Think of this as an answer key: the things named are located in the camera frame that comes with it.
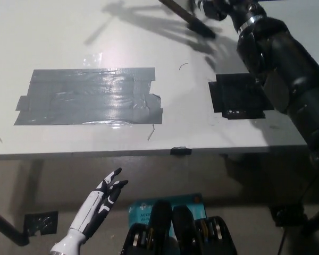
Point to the black stand foot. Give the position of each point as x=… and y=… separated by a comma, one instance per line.
x=289, y=213

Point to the teal cardboard box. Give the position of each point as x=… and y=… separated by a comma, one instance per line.
x=141, y=211

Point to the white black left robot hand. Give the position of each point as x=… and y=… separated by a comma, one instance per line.
x=95, y=207

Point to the grey duct tape patch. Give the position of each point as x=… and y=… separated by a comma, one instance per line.
x=82, y=98

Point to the black table leg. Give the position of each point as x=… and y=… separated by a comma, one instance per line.
x=5, y=225

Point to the black tape floor patch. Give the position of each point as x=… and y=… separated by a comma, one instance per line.
x=40, y=221

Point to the bronze black camera tripod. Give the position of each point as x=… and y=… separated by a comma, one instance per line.
x=199, y=25

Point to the clear tape piece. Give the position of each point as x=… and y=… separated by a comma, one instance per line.
x=93, y=59

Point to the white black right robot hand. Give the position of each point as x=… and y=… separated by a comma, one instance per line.
x=228, y=9

